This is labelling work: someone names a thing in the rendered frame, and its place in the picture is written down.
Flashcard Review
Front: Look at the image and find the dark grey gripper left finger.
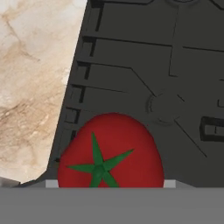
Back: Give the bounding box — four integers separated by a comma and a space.
19, 178, 60, 189

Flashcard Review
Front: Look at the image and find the dark grey stove hob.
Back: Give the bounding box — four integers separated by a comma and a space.
46, 0, 224, 189

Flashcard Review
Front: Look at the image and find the red tomato with green stem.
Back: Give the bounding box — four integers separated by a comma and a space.
57, 112, 165, 189

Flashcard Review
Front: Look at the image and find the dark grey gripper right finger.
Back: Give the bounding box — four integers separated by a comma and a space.
163, 179, 196, 189

